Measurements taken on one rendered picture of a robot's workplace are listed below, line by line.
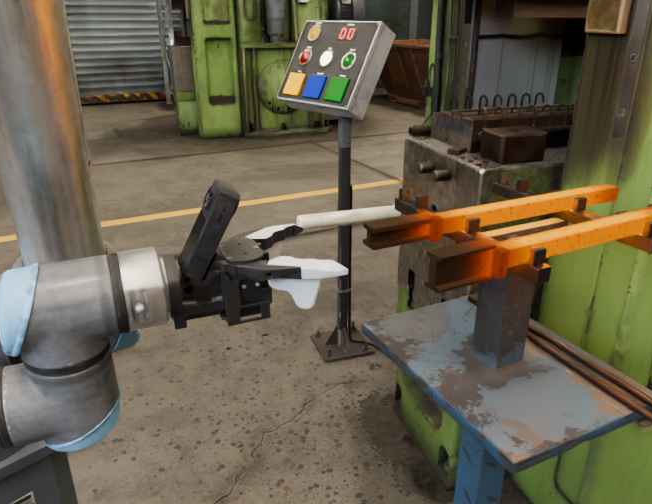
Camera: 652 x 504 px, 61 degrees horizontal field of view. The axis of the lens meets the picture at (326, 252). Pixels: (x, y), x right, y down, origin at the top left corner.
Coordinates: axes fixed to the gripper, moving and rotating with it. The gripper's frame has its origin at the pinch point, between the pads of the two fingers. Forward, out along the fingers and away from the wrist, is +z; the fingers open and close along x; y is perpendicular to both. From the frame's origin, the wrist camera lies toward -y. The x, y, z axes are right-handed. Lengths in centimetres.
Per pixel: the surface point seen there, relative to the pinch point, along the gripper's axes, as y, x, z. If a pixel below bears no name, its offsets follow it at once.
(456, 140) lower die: 2, -53, 58
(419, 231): 0.7, -0.1, 14.1
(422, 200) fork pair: 0.1, -10.2, 20.9
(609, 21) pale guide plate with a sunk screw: -25, -22, 67
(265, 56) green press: 14, -525, 158
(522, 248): -0.7, 12.8, 20.4
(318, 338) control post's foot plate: 94, -119, 48
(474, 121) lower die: -4, -47, 58
